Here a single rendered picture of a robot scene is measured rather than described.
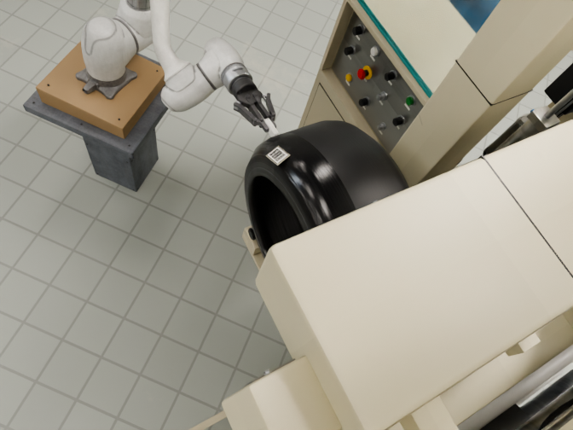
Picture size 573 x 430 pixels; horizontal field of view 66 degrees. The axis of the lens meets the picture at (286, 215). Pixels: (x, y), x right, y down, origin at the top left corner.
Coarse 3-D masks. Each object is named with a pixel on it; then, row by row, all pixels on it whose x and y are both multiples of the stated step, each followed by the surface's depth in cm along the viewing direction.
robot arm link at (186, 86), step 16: (160, 0) 134; (160, 16) 136; (160, 32) 137; (160, 48) 139; (160, 64) 142; (176, 64) 141; (176, 80) 141; (192, 80) 141; (176, 96) 142; (192, 96) 143; (208, 96) 148
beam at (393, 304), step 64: (448, 192) 65; (512, 192) 67; (320, 256) 56; (384, 256) 58; (448, 256) 60; (512, 256) 62; (320, 320) 53; (384, 320) 54; (448, 320) 56; (512, 320) 58; (384, 384) 51; (448, 384) 53
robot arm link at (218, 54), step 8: (216, 40) 144; (224, 40) 145; (208, 48) 144; (216, 48) 142; (224, 48) 142; (232, 48) 143; (208, 56) 142; (216, 56) 141; (224, 56) 140; (232, 56) 140; (240, 56) 144; (200, 64) 142; (208, 64) 141; (216, 64) 140; (224, 64) 140; (208, 72) 141; (216, 72) 141; (208, 80) 142; (216, 80) 143; (216, 88) 146
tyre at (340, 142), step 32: (320, 128) 116; (352, 128) 115; (256, 160) 120; (288, 160) 107; (320, 160) 105; (352, 160) 106; (384, 160) 108; (256, 192) 135; (288, 192) 107; (320, 192) 101; (352, 192) 102; (384, 192) 105; (256, 224) 141; (288, 224) 153; (320, 224) 101
